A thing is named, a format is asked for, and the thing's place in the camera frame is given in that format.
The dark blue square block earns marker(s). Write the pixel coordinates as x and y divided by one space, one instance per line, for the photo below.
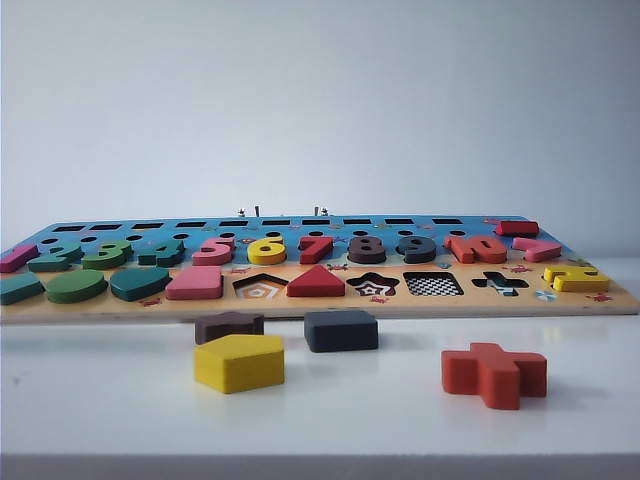
340 335

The red number seven piece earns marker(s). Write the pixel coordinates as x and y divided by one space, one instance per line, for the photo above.
312 252

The pink rectangle block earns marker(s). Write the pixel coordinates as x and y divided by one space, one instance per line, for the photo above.
195 285

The teal number four piece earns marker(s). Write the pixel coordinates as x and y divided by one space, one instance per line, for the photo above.
160 257

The wooden shape puzzle board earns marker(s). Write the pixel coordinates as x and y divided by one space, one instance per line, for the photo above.
320 305

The orange number ten piece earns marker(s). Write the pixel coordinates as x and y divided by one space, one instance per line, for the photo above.
465 250

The brown star block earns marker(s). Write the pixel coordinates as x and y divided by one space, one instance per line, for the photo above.
220 327

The pink number one piece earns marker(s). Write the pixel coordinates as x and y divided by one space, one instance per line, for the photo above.
17 257

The red triangle block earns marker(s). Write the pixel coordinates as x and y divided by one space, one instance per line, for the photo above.
317 286

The orange cross block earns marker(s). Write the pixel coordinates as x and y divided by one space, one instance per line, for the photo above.
495 380

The teal number two piece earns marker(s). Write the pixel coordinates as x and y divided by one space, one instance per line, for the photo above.
50 262

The pink greater-than sign piece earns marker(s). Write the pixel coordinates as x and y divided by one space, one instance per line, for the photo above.
540 250

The yellow number six piece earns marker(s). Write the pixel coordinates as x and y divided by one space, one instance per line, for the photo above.
265 257

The yellow pentagon block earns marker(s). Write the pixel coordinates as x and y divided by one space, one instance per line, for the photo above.
240 370

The green oval block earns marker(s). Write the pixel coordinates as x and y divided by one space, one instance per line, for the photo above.
75 287

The yellow equals sign piece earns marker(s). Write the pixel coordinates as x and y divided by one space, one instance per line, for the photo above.
580 284

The green number three piece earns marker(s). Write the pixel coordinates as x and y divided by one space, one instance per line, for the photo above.
105 260

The dark blue number nine piece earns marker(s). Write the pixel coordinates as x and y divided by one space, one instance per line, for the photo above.
417 257

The pink number five piece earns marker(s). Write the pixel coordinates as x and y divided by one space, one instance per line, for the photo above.
210 257

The teal parallelogram block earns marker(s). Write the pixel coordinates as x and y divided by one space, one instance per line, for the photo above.
20 290

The brown number eight piece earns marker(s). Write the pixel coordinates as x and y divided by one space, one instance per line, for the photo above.
367 257

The red minus sign piece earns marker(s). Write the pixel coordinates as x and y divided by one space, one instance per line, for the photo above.
517 228

